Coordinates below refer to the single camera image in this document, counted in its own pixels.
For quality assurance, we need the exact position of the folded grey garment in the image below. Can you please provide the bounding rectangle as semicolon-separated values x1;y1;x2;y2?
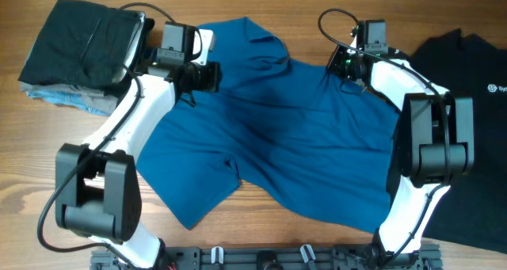
21;82;120;115

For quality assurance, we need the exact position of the blue polo shirt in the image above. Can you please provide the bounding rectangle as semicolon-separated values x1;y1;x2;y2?
137;17;398;232

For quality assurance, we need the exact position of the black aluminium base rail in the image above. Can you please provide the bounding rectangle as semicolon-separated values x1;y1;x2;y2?
90;245;444;270

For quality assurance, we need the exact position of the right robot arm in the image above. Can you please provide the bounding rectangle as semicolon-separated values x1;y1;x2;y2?
328;20;475;269

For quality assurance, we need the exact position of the folded dark green garment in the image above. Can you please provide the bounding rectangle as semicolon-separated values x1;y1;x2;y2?
19;0;143;97

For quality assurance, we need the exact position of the black polo shirt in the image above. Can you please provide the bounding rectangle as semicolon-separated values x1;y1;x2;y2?
407;28;507;255

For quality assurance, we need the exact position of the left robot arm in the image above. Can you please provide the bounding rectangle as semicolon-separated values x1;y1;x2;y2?
49;23;221;269

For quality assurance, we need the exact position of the folded light blue garment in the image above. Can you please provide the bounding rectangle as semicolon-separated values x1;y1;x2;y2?
20;82;112;116

